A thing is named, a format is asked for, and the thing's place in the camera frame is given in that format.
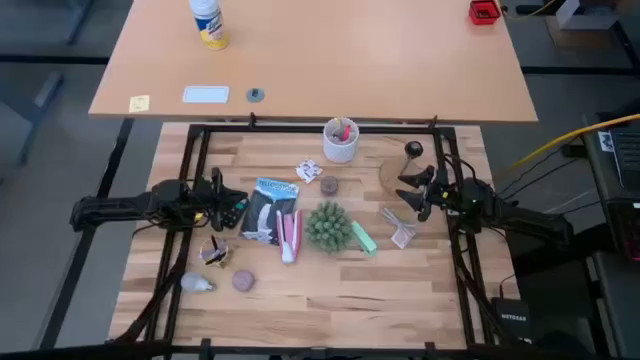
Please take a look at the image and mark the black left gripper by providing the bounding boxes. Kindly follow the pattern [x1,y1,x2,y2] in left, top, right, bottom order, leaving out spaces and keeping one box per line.
[192,167,250,232]

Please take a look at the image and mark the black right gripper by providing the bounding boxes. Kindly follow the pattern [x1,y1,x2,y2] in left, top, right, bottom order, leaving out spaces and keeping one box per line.
[394,165,460,223]

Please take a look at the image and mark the white lightbulb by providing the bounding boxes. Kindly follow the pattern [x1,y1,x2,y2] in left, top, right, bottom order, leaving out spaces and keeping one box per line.
[179,271,217,294]

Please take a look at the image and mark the black calculator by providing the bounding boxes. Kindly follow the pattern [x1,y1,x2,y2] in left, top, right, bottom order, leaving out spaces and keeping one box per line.
[218,197,250,230]

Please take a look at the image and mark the Yellowstone brochure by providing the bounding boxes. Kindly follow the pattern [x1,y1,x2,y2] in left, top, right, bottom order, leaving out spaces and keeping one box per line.
[238,177,300,246]

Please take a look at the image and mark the clear plastic piece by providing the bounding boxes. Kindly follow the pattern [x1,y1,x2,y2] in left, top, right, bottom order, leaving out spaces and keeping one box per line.
[380,207,417,250]

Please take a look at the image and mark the green eraser block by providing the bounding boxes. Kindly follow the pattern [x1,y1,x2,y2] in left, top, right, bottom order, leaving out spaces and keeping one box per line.
[351,220,379,257]

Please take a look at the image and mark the pink and white stapler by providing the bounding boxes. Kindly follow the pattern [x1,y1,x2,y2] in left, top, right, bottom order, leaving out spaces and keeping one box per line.
[276,209,304,265]

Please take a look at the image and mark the small printed card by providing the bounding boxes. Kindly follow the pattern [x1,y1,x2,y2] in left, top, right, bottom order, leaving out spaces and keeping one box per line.
[294,158,324,185]

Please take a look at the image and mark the purple patterned jar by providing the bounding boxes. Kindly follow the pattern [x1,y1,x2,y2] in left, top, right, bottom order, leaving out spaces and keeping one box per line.
[231,269,257,293]

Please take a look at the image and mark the white textured pen cup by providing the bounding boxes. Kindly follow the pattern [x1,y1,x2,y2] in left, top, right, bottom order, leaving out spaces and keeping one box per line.
[322,117,361,165]

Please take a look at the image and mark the brown round jar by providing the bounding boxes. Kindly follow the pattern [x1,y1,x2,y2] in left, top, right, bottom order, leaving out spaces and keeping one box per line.
[319,175,340,197]

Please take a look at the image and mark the green succulent in grey pot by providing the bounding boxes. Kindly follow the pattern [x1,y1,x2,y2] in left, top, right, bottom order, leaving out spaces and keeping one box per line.
[304,200,355,255]

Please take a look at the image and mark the white rectangular card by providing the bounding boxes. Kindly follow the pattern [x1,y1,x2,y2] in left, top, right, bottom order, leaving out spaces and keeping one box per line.
[181,85,231,105]

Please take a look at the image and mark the beige desk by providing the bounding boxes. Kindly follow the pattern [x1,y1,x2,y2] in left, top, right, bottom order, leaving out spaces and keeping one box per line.
[88,0,539,124]

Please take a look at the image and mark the black Netgear router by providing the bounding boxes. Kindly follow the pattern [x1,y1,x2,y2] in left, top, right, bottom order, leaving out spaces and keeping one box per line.
[490,296,532,344]

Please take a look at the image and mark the disinfectant wipes canister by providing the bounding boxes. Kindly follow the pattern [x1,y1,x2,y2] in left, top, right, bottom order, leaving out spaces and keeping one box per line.
[188,0,231,51]

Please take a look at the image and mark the red plastic box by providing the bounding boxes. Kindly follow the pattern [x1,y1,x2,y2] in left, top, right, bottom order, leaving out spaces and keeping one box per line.
[468,0,502,26]

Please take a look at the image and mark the backlit black keyboard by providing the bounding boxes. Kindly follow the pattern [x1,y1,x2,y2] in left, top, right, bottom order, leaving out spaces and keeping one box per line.
[605,199,640,264]

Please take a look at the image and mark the grey table leg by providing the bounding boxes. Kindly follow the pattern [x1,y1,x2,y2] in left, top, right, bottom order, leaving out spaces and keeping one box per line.
[0,71,65,167]
[62,0,96,46]

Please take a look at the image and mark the white box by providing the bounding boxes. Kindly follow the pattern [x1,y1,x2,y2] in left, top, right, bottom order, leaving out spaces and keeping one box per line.
[554,0,621,30]

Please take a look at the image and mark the black metal frame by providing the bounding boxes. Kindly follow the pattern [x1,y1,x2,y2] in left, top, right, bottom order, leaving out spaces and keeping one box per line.
[107,113,506,360]

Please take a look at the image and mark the black cable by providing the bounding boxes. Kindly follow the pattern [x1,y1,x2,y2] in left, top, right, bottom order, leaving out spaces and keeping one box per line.
[497,157,571,196]

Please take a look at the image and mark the yellow cable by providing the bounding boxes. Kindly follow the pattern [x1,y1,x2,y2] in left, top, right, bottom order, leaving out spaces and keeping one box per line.
[501,0,557,22]
[509,113,640,171]

